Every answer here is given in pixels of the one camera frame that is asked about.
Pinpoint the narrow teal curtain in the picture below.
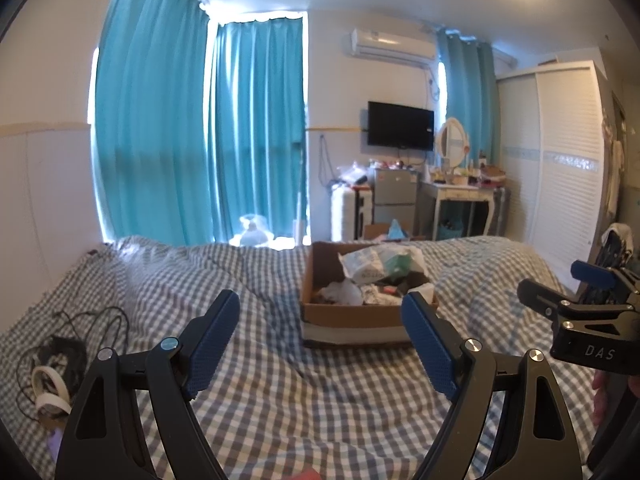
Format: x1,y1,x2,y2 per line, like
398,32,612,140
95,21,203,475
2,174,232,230
436,27,500,171

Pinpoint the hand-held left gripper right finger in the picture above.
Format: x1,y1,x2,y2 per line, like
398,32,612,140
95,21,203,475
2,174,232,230
401,290,583,480

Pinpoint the black bag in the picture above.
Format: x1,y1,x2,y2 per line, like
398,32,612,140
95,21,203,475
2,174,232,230
595,224,636,271

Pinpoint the black cable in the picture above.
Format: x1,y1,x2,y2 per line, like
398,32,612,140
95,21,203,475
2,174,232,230
15,307,131,411

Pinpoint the person's right hand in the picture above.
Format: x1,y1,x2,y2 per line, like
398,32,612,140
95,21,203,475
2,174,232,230
591,371,640,427

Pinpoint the small open cardboard box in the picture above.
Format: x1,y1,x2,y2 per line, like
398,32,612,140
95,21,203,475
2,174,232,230
363,222,426,243

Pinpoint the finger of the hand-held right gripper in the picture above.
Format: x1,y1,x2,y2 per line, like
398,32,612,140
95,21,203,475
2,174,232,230
516,278,583,322
571,259,640,307

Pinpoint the white air conditioner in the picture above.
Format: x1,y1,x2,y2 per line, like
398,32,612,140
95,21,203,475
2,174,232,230
348,28,437,65

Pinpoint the wide teal curtain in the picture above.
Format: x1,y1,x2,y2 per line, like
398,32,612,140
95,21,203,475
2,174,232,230
92,0,211,246

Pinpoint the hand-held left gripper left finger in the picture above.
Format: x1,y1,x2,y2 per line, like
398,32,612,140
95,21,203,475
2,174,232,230
54,289,242,480

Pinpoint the clear plastic bag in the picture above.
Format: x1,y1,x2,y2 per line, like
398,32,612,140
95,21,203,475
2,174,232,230
340,162,376,186

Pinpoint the grey checked blanket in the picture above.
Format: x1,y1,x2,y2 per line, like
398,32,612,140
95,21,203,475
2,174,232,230
0,235,601,480

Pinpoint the hanging white cloth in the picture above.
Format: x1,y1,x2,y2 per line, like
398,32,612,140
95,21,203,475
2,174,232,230
602,125,626,211

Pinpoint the purple strap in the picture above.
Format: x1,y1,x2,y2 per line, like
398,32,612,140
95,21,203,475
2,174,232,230
45,430,66,461

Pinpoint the white suitcase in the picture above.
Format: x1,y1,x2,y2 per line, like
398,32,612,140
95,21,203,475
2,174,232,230
331,185,373,241

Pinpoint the grey mini fridge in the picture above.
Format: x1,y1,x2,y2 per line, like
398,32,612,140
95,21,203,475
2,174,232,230
374,167,420,236

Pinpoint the white tape roll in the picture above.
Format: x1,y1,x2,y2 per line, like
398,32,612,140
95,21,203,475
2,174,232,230
31,366,73,416

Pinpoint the white wardrobe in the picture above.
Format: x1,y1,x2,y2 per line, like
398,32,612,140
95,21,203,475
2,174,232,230
496,60,613,271

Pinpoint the black wall television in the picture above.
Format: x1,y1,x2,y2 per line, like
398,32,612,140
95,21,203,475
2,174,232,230
367,101,435,152

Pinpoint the white oval mirror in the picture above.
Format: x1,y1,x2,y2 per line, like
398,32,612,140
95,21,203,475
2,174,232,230
434,117,471,171

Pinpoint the brown cardboard box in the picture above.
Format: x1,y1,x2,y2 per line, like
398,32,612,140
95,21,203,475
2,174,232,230
299,241,441,348

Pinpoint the group of cosmetic bottles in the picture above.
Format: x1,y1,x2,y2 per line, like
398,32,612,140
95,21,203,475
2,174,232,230
432,152,508,186

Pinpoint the white dressing table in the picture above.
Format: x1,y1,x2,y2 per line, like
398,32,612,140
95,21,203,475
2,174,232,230
420,180,501,238

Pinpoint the white plastic packet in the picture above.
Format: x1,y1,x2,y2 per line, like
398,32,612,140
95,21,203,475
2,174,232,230
339,247,401,283

